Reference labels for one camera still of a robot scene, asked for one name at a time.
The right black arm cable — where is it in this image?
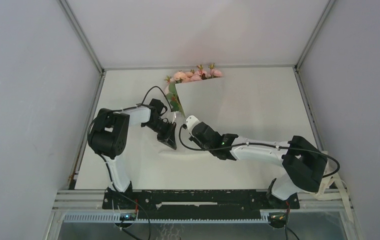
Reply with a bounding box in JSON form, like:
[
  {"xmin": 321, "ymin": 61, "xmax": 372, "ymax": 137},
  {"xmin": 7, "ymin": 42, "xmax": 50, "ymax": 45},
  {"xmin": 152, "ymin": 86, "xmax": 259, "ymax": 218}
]
[{"xmin": 178, "ymin": 124, "xmax": 341, "ymax": 240}]

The translucent white wrapping paper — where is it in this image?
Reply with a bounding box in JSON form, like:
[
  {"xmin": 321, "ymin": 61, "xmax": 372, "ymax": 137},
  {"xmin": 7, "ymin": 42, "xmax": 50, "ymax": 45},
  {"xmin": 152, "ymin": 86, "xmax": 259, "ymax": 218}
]
[{"xmin": 128, "ymin": 77, "xmax": 280, "ymax": 163}]

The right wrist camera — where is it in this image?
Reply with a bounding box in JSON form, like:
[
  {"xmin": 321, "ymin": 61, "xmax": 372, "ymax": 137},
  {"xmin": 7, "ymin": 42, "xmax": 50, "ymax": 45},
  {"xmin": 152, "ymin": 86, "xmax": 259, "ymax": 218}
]
[{"xmin": 184, "ymin": 115, "xmax": 201, "ymax": 134}]

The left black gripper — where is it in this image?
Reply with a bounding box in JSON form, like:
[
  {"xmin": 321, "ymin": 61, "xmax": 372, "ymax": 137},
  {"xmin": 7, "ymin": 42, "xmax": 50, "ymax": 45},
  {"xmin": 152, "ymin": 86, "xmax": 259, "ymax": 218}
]
[{"xmin": 143, "ymin": 118, "xmax": 177, "ymax": 150}]

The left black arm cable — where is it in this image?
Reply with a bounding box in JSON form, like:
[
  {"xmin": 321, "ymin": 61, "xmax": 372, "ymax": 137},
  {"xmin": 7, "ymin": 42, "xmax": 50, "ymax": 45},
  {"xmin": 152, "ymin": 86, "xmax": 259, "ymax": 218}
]
[{"xmin": 87, "ymin": 85, "xmax": 174, "ymax": 240}]

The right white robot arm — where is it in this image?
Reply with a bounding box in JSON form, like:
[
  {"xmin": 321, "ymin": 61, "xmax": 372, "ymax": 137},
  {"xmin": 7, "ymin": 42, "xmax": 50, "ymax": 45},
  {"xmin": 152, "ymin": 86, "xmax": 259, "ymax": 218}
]
[{"xmin": 184, "ymin": 116, "xmax": 327, "ymax": 208}]

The controller board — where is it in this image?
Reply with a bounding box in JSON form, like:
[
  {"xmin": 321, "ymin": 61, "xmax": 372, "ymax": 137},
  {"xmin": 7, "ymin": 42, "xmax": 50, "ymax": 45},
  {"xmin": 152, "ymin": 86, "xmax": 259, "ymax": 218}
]
[
  {"xmin": 120, "ymin": 213, "xmax": 137, "ymax": 222},
  {"xmin": 267, "ymin": 214, "xmax": 286, "ymax": 223}
]

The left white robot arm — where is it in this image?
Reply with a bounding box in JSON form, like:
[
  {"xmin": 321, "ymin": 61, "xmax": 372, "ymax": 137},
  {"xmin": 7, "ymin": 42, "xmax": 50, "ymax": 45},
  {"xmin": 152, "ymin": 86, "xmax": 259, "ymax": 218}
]
[{"xmin": 87, "ymin": 98, "xmax": 177, "ymax": 209}]

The left controller board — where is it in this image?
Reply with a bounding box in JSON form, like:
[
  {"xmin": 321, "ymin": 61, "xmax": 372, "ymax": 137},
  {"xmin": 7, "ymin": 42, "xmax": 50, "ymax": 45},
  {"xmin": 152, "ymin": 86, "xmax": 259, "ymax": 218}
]
[{"xmin": 120, "ymin": 213, "xmax": 137, "ymax": 222}]

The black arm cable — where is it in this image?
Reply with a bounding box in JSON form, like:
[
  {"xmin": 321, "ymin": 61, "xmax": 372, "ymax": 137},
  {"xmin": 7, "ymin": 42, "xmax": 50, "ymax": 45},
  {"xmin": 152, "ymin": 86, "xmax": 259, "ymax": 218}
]
[
  {"xmin": 87, "ymin": 85, "xmax": 174, "ymax": 240},
  {"xmin": 178, "ymin": 124, "xmax": 341, "ymax": 240}
]

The right controller board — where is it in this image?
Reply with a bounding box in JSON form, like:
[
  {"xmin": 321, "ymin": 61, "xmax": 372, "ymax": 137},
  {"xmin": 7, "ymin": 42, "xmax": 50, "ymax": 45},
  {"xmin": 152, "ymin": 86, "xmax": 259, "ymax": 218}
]
[{"xmin": 267, "ymin": 214, "xmax": 286, "ymax": 223}]

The pink fake flower stem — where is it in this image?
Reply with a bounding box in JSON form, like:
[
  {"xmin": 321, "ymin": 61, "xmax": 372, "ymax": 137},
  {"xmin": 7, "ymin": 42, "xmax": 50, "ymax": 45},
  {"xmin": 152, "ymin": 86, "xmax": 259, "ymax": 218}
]
[
  {"xmin": 190, "ymin": 64, "xmax": 210, "ymax": 82},
  {"xmin": 206, "ymin": 63, "xmax": 223, "ymax": 79},
  {"xmin": 164, "ymin": 70, "xmax": 190, "ymax": 117}
]

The cream printed ribbon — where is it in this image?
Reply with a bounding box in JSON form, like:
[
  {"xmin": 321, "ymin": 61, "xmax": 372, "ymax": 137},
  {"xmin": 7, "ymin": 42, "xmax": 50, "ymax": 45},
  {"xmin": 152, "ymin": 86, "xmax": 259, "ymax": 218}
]
[{"xmin": 312, "ymin": 150, "xmax": 355, "ymax": 223}]

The white slotted cable duct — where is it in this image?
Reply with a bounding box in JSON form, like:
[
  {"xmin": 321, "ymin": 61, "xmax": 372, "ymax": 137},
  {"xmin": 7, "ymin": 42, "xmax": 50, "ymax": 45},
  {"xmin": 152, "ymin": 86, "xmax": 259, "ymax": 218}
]
[{"xmin": 63, "ymin": 212, "xmax": 270, "ymax": 224}]

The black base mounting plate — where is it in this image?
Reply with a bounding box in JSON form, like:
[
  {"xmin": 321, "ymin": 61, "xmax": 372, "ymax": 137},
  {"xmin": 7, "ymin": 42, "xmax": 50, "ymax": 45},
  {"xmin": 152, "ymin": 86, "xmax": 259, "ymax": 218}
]
[{"xmin": 102, "ymin": 188, "xmax": 300, "ymax": 220}]

